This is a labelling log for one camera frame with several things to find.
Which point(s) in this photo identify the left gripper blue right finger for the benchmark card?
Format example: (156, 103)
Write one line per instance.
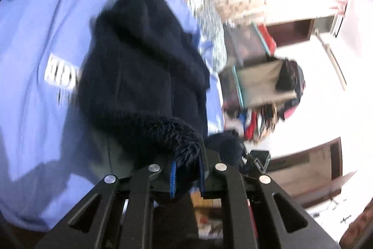
(257, 212)

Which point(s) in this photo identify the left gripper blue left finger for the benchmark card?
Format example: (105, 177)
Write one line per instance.
(116, 213)

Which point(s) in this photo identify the dark navy fleece garment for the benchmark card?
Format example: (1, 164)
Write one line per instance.
(144, 84)

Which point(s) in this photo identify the hanging colourful clothes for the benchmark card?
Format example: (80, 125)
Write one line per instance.
(260, 122)

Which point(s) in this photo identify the beige fabric storage box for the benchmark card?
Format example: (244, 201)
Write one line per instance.
(256, 85)

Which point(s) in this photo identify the blue printed bed sheet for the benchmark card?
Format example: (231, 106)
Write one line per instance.
(50, 158)

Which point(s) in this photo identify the dark bag on box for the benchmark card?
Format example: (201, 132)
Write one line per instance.
(291, 77)

